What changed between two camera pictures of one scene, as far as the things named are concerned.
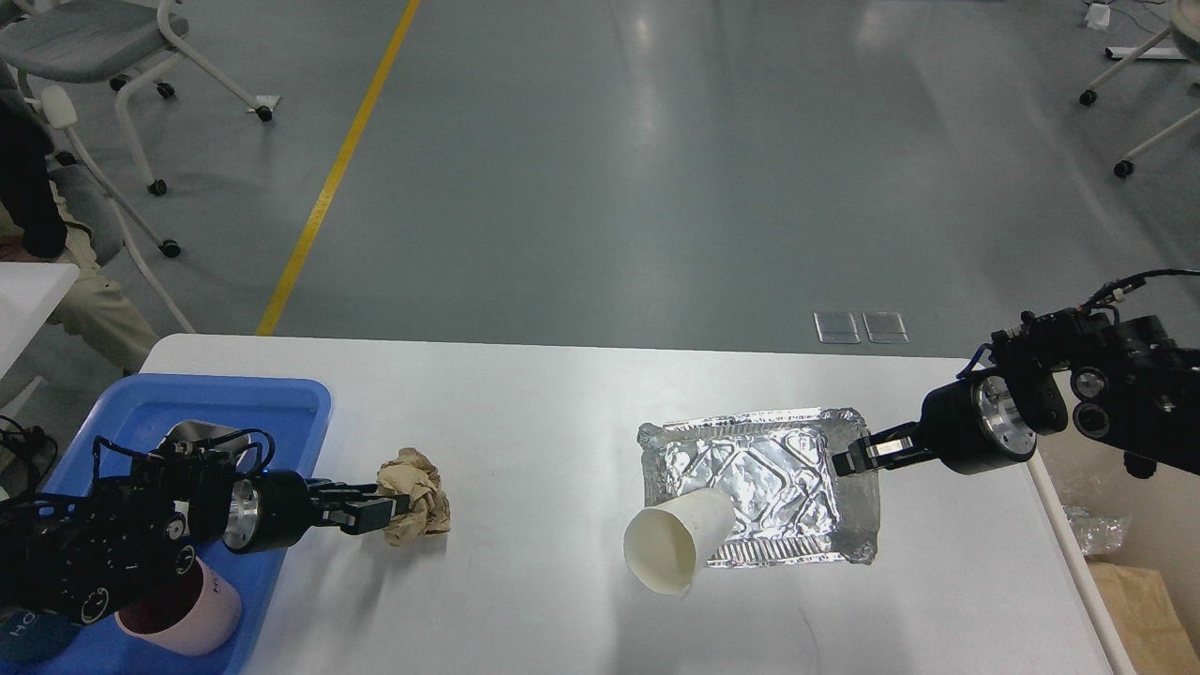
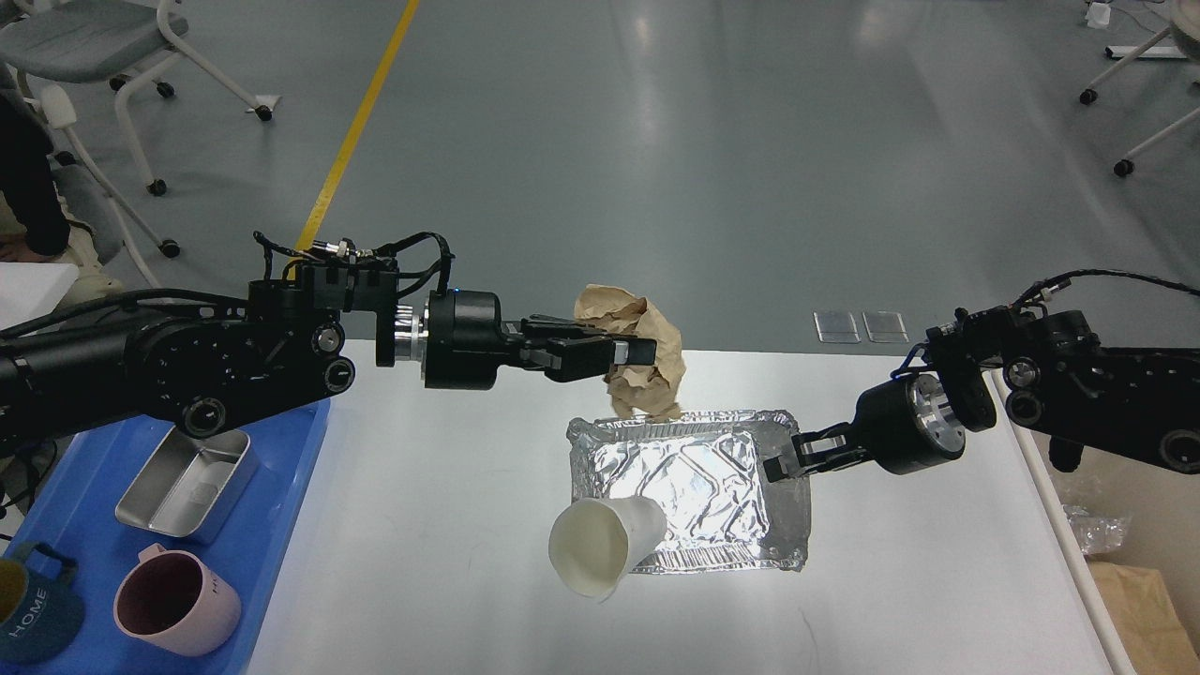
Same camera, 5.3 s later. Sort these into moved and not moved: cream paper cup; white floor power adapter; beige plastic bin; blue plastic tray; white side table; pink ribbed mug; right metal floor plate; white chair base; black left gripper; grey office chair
Moved: black left gripper; cream paper cup
Not moved: beige plastic bin; right metal floor plate; white side table; white floor power adapter; white chair base; grey office chair; blue plastic tray; pink ribbed mug
